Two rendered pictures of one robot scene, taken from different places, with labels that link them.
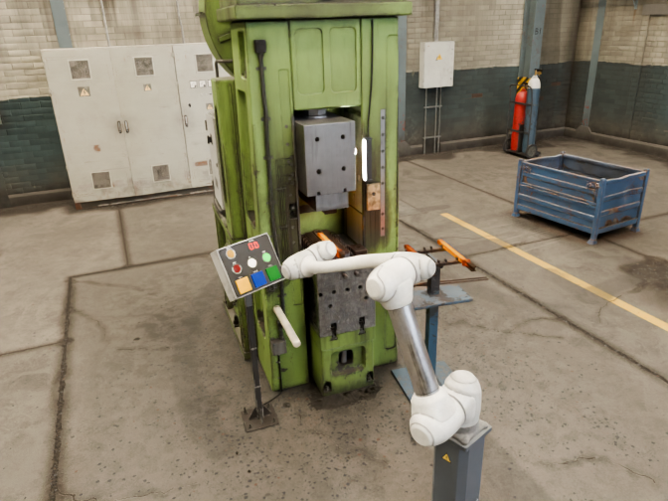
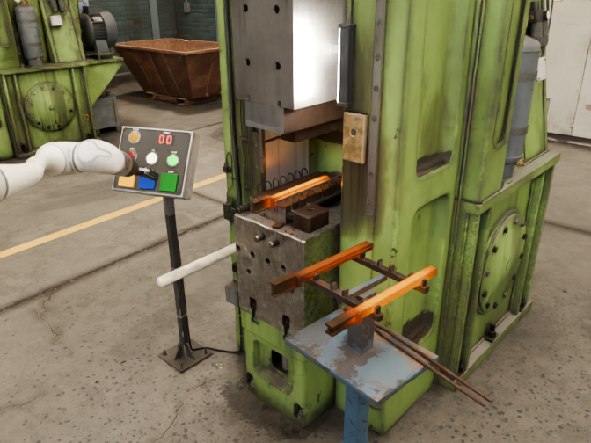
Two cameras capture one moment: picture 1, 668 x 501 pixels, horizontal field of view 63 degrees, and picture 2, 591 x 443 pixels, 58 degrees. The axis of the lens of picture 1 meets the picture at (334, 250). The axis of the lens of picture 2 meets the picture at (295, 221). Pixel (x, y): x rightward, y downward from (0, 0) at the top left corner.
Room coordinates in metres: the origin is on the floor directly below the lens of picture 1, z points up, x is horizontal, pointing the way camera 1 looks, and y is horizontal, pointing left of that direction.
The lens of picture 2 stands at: (2.20, -1.77, 1.78)
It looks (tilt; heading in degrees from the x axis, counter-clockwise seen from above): 24 degrees down; 62
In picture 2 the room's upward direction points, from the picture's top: 1 degrees counter-clockwise
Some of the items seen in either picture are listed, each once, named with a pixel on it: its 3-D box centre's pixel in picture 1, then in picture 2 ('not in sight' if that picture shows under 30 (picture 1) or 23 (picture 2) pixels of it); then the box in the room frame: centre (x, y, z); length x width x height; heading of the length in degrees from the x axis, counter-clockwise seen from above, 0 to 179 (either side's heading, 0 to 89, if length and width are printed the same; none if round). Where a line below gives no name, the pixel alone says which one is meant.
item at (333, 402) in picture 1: (341, 393); (266, 402); (2.97, -0.01, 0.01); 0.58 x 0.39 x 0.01; 109
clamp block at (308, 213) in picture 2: (358, 251); (311, 218); (3.13, -0.15, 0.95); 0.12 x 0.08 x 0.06; 19
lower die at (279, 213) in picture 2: (322, 247); (302, 193); (3.21, 0.07, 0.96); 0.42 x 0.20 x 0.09; 19
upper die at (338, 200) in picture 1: (320, 192); (302, 107); (3.21, 0.07, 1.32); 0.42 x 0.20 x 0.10; 19
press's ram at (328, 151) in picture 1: (325, 151); (310, 41); (3.23, 0.03, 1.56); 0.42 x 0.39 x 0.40; 19
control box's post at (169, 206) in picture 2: (252, 344); (175, 264); (2.75, 0.50, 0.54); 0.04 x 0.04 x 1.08; 19
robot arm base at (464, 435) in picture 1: (463, 418); not in sight; (1.93, -0.55, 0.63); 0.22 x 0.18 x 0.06; 132
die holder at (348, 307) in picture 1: (331, 282); (313, 253); (3.24, 0.02, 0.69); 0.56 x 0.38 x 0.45; 19
